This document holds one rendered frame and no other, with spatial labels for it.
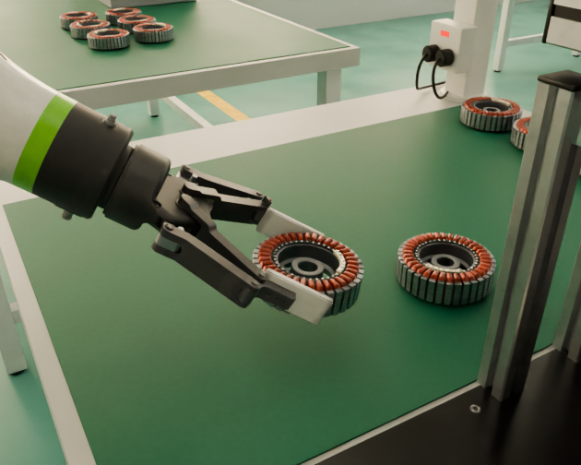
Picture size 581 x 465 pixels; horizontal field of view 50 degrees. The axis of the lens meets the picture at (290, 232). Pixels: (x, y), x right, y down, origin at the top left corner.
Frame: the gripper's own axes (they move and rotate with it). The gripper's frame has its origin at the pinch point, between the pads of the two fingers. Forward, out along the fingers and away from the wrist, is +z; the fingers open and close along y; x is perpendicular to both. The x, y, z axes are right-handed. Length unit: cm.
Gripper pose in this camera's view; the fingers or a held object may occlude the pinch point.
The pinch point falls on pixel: (305, 268)
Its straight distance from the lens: 63.0
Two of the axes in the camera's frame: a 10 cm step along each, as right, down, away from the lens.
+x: 5.1, -7.5, -4.3
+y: 0.2, 5.0, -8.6
